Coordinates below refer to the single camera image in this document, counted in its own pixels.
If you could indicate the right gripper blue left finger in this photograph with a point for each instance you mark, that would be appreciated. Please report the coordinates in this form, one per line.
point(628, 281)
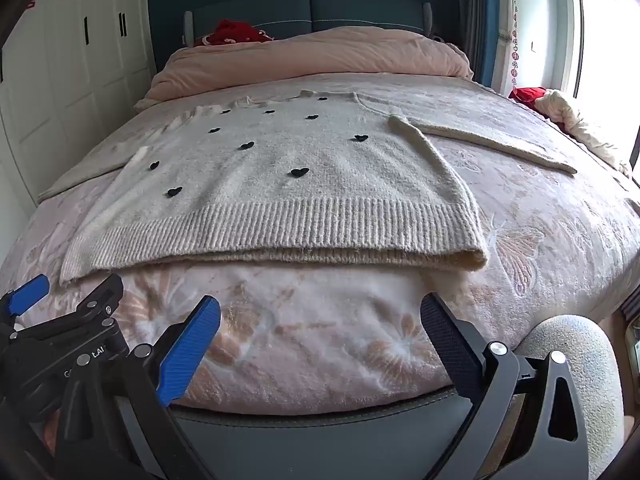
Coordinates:
point(187, 346)

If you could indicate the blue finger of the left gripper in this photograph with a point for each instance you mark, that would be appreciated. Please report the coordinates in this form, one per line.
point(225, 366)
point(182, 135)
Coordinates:
point(17, 301)

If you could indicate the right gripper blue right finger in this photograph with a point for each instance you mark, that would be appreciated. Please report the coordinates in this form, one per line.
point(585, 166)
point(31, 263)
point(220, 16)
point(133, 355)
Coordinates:
point(454, 343)

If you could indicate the cream knit sweater black hearts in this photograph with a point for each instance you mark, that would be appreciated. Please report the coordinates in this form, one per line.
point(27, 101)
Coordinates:
point(320, 177)

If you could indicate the red and cream clothes pile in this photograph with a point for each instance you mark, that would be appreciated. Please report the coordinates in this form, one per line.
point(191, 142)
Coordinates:
point(585, 128)

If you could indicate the person's leg in cream trousers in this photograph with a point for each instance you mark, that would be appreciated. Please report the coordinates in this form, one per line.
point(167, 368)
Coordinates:
point(594, 370)

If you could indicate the white wardrobe with red stickers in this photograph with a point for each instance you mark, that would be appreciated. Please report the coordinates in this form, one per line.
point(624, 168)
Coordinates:
point(72, 72)

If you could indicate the pink folded duvet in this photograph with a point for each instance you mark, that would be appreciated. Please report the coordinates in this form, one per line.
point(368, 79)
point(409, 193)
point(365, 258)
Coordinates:
point(341, 50)

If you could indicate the red pillow at headboard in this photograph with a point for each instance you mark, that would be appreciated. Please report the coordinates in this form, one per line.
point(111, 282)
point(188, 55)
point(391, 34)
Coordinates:
point(232, 32)

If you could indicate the dark teal upholstered headboard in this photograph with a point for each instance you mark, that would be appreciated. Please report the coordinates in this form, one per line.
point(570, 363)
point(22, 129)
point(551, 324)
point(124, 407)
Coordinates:
point(282, 19)

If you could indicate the dark leather bed frame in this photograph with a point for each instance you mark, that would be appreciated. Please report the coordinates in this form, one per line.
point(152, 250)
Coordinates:
point(401, 440)

